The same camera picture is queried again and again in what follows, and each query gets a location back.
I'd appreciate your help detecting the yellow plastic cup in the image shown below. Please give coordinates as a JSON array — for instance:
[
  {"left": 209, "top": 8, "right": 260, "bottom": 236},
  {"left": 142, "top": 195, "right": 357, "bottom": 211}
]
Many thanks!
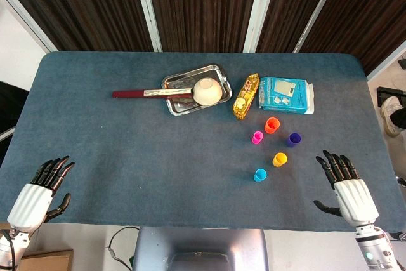
[{"left": 272, "top": 152, "right": 288, "bottom": 168}]

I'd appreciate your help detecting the white partition post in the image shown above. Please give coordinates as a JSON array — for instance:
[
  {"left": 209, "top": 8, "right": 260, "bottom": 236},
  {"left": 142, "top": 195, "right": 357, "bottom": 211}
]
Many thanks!
[
  {"left": 0, "top": 0, "right": 58, "bottom": 53},
  {"left": 242, "top": 0, "right": 280, "bottom": 53},
  {"left": 132, "top": 0, "right": 163, "bottom": 53},
  {"left": 293, "top": 0, "right": 345, "bottom": 53}
]

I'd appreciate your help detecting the long maroon case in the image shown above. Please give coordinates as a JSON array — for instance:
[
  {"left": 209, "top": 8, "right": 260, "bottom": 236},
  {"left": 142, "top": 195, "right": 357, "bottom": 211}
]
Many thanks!
[{"left": 111, "top": 88, "right": 194, "bottom": 101}]

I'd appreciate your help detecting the white sneaker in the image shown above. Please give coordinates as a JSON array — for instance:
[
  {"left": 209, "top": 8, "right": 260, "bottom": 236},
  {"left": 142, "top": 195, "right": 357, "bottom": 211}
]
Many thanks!
[{"left": 380, "top": 96, "right": 401, "bottom": 138}]

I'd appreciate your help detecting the black cable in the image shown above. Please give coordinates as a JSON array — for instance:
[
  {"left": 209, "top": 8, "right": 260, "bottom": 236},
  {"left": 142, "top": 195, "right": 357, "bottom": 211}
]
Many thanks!
[{"left": 107, "top": 226, "right": 140, "bottom": 271}]

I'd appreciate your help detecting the cream upturned bowl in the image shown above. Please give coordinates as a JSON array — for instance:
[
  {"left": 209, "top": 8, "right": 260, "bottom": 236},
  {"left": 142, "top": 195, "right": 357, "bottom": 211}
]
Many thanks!
[{"left": 192, "top": 77, "right": 223, "bottom": 106}]

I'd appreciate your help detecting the stainless steel tray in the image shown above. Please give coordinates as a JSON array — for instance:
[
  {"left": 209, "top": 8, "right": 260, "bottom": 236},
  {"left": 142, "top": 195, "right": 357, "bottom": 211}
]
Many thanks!
[{"left": 161, "top": 63, "right": 233, "bottom": 117}]

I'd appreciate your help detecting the yellow snack packet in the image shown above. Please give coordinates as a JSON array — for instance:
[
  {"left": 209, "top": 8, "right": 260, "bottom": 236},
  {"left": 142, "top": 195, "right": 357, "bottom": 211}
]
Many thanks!
[{"left": 233, "top": 73, "right": 260, "bottom": 121}]

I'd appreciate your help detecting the purple plastic cup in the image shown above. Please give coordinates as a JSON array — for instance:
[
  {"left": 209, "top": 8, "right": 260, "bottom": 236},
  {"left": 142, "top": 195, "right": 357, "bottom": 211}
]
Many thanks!
[{"left": 287, "top": 133, "right": 302, "bottom": 148}]

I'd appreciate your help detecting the grey robot torso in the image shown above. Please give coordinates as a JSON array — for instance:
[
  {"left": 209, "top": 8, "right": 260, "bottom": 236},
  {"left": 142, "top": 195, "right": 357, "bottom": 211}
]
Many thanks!
[{"left": 132, "top": 226, "right": 270, "bottom": 271}]

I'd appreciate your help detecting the orange plastic cup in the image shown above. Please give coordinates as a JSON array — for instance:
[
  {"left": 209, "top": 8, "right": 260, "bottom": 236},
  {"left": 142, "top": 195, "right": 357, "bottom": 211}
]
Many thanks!
[{"left": 264, "top": 117, "right": 280, "bottom": 135}]

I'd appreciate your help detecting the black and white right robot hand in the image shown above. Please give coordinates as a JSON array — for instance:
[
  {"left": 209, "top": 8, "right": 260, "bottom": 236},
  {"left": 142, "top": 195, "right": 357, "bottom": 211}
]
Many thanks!
[{"left": 313, "top": 149, "right": 380, "bottom": 229}]

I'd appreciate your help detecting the brown cardboard box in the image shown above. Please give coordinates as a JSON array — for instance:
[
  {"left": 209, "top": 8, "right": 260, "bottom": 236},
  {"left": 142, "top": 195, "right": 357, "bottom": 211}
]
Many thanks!
[{"left": 17, "top": 249, "right": 74, "bottom": 271}]

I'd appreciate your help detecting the black chair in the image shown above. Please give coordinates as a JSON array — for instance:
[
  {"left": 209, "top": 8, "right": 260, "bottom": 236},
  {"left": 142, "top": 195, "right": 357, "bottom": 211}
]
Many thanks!
[{"left": 0, "top": 81, "right": 30, "bottom": 135}]

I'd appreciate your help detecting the light blue plastic cup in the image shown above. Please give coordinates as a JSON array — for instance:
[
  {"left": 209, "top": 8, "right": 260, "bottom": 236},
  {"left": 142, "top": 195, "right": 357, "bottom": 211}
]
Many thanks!
[{"left": 253, "top": 168, "right": 268, "bottom": 183}]

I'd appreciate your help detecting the blue table cloth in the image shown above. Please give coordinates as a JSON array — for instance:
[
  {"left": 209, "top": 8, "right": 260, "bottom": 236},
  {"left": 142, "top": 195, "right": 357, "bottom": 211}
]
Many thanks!
[{"left": 0, "top": 51, "right": 406, "bottom": 233}]

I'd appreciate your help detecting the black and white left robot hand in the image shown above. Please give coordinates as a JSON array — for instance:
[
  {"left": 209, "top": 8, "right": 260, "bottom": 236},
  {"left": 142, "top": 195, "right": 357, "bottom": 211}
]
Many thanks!
[{"left": 6, "top": 155, "right": 75, "bottom": 233}]

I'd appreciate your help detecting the blue kitchen scale box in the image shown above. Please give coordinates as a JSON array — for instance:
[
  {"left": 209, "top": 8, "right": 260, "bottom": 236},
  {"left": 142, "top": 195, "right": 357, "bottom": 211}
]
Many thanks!
[{"left": 257, "top": 76, "right": 315, "bottom": 116}]

